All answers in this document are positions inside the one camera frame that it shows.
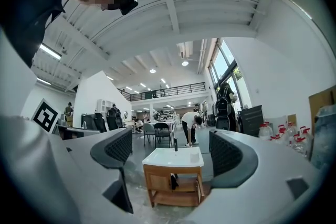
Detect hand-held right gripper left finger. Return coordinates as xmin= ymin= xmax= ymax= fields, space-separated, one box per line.
xmin=90 ymin=127 xmax=134 ymax=215

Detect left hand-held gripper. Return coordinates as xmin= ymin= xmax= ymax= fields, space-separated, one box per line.
xmin=30 ymin=98 xmax=60 ymax=134

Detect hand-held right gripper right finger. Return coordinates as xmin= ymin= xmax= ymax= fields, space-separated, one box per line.
xmin=208 ymin=130 xmax=259 ymax=189

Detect ornamented wooden cabinet door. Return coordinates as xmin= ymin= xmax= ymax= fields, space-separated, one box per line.
xmin=148 ymin=172 xmax=172 ymax=193

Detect wooden sink vanity cabinet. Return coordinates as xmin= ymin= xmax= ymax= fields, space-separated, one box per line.
xmin=142 ymin=164 xmax=206 ymax=208

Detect white ceramic sink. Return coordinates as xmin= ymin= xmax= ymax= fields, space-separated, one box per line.
xmin=142 ymin=147 xmax=205 ymax=167

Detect black office chair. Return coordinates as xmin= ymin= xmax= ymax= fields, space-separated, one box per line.
xmin=106 ymin=114 xmax=124 ymax=132
xmin=93 ymin=112 xmax=108 ymax=133

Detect white desk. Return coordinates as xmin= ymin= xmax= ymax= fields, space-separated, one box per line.
xmin=56 ymin=124 xmax=101 ymax=140

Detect grey folding chair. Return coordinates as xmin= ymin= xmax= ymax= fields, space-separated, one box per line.
xmin=143 ymin=123 xmax=157 ymax=147

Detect plain wooden cabinet door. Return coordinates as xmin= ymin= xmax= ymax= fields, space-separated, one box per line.
xmin=196 ymin=175 xmax=205 ymax=205

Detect white cupboard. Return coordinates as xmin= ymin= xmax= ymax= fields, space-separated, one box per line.
xmin=96 ymin=98 xmax=115 ymax=114

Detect dark grey bin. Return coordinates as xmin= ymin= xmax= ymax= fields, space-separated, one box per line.
xmin=237 ymin=104 xmax=264 ymax=137

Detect dark folding chair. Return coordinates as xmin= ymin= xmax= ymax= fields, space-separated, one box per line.
xmin=154 ymin=122 xmax=173 ymax=149

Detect black cloth item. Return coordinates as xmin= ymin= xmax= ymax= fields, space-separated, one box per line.
xmin=170 ymin=174 xmax=180 ymax=191

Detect cluster of red-capped water jugs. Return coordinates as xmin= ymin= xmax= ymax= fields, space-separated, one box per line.
xmin=258 ymin=121 xmax=313 ymax=158

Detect black mezzanine railing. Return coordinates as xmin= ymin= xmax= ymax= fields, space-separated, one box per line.
xmin=117 ymin=82 xmax=207 ymax=102

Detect large window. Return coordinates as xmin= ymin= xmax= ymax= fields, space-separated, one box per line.
xmin=208 ymin=38 xmax=246 ymax=114

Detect plastic-wrapped bundle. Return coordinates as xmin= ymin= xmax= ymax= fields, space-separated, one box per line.
xmin=310 ymin=104 xmax=336 ymax=170

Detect brown cardboard board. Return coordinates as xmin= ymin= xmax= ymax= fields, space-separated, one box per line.
xmin=308 ymin=85 xmax=336 ymax=140

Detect person's dark top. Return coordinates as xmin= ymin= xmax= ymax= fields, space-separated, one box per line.
xmin=0 ymin=0 xmax=81 ymax=69

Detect ceiling air conditioner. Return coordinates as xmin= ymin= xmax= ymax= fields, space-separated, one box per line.
xmin=176 ymin=41 xmax=194 ymax=59

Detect black head camera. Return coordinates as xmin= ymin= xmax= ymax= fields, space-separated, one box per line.
xmin=119 ymin=0 xmax=139 ymax=16

